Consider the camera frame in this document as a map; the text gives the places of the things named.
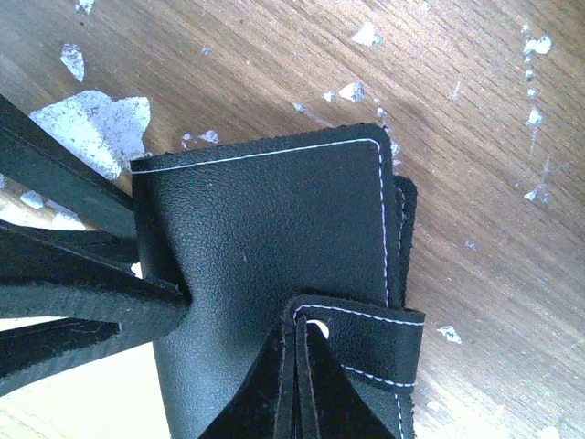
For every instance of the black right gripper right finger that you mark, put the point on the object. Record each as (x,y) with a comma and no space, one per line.
(327,404)

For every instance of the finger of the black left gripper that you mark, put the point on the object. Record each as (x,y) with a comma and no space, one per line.
(82,286)
(34,159)

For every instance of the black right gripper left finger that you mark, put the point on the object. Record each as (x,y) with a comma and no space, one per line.
(263,406)

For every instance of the black leather card holder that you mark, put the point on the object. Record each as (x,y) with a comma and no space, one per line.
(255,235)

